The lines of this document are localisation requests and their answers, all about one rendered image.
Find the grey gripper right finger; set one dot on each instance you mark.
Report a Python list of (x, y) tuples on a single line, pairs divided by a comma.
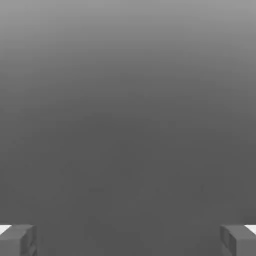
[(240, 240)]

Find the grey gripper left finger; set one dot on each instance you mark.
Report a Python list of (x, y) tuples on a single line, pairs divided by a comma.
[(16, 240)]

